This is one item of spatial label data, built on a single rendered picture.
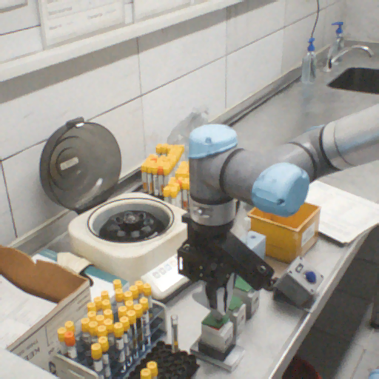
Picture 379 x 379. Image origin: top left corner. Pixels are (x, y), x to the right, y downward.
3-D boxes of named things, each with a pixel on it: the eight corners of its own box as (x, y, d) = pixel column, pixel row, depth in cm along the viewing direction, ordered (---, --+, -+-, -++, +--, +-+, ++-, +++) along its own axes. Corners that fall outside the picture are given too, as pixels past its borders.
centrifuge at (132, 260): (148, 317, 113) (144, 269, 107) (60, 264, 130) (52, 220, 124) (219, 264, 129) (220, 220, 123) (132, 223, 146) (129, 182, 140)
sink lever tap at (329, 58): (368, 78, 256) (372, 48, 249) (319, 71, 267) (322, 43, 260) (378, 68, 269) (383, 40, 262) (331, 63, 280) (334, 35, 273)
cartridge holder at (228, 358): (231, 372, 99) (232, 357, 98) (189, 353, 104) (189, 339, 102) (244, 353, 103) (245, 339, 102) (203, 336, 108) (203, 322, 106)
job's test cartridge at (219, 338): (223, 359, 100) (223, 333, 97) (200, 349, 103) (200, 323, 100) (232, 346, 103) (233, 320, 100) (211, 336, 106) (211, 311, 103)
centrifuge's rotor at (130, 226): (132, 270, 118) (129, 243, 115) (86, 245, 127) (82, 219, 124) (179, 240, 128) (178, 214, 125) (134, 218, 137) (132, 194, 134)
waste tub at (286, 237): (294, 267, 127) (297, 231, 122) (245, 249, 134) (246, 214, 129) (318, 240, 137) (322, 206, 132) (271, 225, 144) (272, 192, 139)
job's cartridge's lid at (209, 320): (223, 329, 97) (222, 327, 97) (200, 324, 100) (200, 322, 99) (232, 317, 100) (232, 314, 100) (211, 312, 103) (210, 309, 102)
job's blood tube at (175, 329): (177, 362, 101) (175, 320, 97) (171, 360, 102) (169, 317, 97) (180, 357, 102) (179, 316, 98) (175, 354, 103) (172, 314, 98)
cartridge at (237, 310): (236, 338, 107) (236, 312, 104) (215, 329, 109) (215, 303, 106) (245, 326, 110) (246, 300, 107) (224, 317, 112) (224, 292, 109)
